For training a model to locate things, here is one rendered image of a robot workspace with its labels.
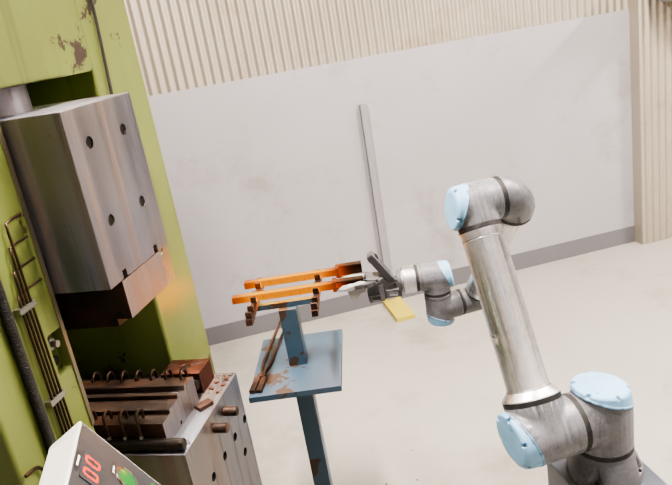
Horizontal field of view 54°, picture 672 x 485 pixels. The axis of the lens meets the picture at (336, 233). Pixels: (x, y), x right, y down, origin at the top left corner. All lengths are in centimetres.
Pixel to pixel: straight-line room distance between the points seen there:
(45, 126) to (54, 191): 14
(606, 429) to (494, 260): 50
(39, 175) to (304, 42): 271
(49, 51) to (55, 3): 13
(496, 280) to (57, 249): 105
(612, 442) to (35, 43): 169
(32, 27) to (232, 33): 238
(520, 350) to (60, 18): 140
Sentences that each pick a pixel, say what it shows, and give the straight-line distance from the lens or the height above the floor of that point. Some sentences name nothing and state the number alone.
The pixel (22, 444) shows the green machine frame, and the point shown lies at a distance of 157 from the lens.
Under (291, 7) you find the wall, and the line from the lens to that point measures 405.
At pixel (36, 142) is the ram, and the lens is 153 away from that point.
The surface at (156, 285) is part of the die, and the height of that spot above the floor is 129.
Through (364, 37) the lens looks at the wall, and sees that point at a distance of 413.
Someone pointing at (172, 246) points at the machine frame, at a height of 126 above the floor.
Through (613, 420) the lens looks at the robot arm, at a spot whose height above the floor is 81.
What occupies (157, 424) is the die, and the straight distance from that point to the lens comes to 177.
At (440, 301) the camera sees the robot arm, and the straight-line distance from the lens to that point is 222.
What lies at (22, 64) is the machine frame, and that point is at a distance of 166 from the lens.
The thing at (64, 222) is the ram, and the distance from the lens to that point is 155.
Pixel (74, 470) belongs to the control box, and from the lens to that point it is 130.
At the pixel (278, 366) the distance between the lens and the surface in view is 234.
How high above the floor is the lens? 186
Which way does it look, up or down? 18 degrees down
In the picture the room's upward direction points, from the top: 10 degrees counter-clockwise
